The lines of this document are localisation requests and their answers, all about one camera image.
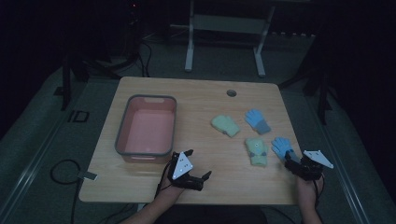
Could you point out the person's right hand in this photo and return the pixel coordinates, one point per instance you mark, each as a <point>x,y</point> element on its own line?
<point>308,191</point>

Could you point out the white metal desk frame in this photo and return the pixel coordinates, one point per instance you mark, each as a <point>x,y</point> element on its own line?
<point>229,24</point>

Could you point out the person's left hand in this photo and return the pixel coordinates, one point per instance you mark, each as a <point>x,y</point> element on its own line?
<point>171,193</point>

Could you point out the person's dark clothing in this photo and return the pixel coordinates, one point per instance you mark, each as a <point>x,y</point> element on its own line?
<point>211,217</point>

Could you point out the blue glove with grey cuff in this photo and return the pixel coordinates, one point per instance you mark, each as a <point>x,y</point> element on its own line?
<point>255,119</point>
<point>280,146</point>

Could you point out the plain green mitten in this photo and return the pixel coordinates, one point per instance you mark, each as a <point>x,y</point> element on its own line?
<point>225,125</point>

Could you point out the green mitten with face print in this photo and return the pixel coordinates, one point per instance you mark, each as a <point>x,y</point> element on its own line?
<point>257,155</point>

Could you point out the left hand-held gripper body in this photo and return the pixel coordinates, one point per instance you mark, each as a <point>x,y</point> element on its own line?
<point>182,166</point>

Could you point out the pink basin with grey rim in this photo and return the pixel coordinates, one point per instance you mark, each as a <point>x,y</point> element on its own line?
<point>149,130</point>

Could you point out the black tripod stand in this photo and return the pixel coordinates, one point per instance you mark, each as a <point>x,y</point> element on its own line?
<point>323,99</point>
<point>66,84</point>

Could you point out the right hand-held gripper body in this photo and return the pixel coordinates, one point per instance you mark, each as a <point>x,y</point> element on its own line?
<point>314,161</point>

